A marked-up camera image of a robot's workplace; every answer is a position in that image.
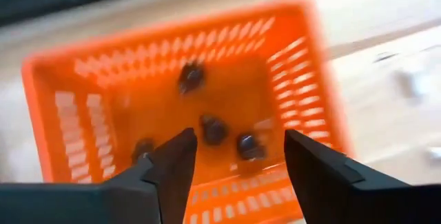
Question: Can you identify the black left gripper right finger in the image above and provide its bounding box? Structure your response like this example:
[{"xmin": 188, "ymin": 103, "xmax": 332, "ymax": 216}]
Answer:
[{"xmin": 284, "ymin": 129, "xmax": 441, "ymax": 224}]

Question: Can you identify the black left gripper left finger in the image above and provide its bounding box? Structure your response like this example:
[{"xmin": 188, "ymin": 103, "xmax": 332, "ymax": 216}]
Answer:
[{"xmin": 0, "ymin": 127, "xmax": 198, "ymax": 224}]

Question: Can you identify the small brown plastic bug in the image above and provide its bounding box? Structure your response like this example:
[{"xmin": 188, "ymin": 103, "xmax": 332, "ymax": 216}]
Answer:
[
  {"xmin": 177, "ymin": 61, "xmax": 207, "ymax": 96},
  {"xmin": 199, "ymin": 114, "xmax": 230, "ymax": 146},
  {"xmin": 130, "ymin": 138, "xmax": 156, "ymax": 165},
  {"xmin": 236, "ymin": 133, "xmax": 268, "ymax": 161}
]

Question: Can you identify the orange plastic basket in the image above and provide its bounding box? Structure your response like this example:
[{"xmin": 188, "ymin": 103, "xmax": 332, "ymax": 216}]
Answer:
[{"xmin": 21, "ymin": 0, "xmax": 354, "ymax": 224}]

